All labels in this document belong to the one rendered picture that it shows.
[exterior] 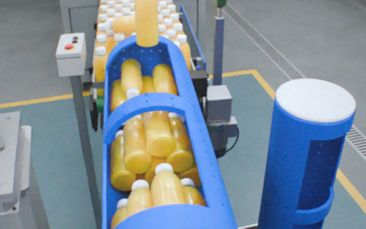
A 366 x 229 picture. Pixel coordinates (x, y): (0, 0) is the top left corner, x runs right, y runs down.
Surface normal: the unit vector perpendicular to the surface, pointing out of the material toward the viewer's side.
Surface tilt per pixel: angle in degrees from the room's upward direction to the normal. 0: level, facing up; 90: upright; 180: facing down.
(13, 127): 0
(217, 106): 90
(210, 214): 31
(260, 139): 0
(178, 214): 4
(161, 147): 88
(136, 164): 88
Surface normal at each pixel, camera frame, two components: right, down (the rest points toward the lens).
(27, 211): 0.86, 0.26
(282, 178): -0.73, 0.37
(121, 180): 0.16, 0.54
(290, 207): -0.45, 0.48
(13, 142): -0.01, -0.84
